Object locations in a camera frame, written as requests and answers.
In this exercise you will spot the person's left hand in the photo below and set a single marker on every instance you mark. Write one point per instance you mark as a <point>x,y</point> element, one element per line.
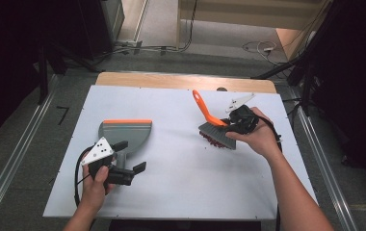
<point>94,189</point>

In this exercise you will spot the red and green beans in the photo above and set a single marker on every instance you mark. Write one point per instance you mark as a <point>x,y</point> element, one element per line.
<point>210,141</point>

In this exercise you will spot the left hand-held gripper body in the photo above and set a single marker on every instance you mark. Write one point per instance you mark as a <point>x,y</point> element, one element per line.
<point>99,152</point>

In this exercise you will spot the light brown wooden box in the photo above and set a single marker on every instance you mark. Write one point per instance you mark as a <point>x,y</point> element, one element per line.
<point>288,43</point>

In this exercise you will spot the black metal stand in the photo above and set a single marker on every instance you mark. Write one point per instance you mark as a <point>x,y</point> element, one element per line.
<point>44,73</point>
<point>303,57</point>

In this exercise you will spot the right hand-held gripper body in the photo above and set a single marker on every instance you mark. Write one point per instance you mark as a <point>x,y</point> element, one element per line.
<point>243,120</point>

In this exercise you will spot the grey dustpan with orange edge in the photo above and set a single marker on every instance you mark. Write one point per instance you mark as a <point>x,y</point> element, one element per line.
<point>126,134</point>

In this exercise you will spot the metal floor rail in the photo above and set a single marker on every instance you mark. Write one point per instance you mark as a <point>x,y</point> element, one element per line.
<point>325,166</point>
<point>17,150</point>

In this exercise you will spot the dark cabinet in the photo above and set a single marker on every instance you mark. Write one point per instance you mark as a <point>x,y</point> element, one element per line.
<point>97,25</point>

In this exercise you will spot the white table board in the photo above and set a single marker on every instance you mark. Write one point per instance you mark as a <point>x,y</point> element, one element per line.
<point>177,179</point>

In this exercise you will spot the person's right hand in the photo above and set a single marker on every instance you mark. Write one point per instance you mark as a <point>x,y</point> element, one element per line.
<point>263,138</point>

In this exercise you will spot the wooden table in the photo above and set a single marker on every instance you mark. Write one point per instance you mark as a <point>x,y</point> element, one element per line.
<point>171,82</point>

